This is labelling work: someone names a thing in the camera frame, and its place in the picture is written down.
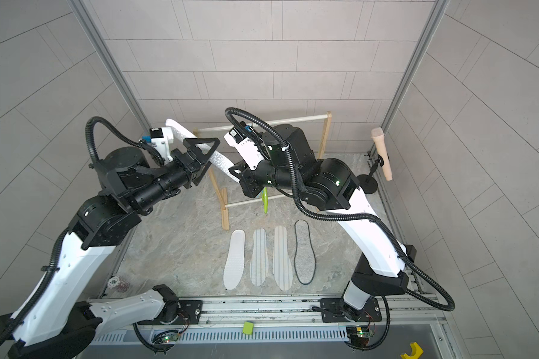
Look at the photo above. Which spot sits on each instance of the right circuit board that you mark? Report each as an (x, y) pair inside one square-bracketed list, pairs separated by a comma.
[(359, 336)]

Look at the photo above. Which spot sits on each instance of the circuit board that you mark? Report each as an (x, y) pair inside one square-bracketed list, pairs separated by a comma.
[(359, 336), (168, 337)]

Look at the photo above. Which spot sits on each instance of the green sticky block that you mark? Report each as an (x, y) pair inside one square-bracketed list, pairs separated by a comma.
[(248, 328)]

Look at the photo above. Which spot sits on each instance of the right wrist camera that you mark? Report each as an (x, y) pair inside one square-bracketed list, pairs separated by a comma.
[(250, 155)]

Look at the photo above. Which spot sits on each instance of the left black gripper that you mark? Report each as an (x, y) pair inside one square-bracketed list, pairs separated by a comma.
[(201, 158)]

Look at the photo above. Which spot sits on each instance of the green clip hanger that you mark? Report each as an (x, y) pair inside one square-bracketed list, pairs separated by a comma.
[(265, 200)]

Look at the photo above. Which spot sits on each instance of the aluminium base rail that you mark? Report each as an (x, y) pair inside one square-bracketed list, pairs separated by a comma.
[(226, 311)]

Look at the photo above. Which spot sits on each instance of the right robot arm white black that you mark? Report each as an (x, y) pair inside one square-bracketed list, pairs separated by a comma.
[(327, 190)]

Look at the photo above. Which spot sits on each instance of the white textured foam insole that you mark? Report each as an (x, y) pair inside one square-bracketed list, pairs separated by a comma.
[(234, 266)]

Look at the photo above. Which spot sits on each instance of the black microphone stand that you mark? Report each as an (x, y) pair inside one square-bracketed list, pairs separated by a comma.
[(366, 181)]

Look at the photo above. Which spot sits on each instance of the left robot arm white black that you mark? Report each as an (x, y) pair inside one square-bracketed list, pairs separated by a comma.
[(54, 322)]

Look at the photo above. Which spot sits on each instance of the left circuit board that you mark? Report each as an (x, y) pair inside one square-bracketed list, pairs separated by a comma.
[(168, 337)]

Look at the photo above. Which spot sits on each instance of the white striped insole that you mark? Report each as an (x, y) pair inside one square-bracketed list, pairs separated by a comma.
[(282, 267), (259, 265)]

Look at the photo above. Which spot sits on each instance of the dark grey felt insole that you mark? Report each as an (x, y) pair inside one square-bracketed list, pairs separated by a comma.
[(304, 259)]

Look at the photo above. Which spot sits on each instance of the grey blue insole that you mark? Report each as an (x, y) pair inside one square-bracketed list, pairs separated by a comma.
[(217, 159)]

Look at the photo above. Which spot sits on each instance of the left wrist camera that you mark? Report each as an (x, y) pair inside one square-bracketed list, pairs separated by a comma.
[(159, 145)]

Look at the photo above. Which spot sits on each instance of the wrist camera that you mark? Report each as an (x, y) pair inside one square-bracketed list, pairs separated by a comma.
[(250, 155), (159, 145)]

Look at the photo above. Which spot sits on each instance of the yellow plastic hook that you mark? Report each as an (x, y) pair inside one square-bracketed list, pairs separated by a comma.
[(415, 352)]

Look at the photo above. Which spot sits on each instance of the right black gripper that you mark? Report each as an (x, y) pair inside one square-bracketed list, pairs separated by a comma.
[(253, 179)]

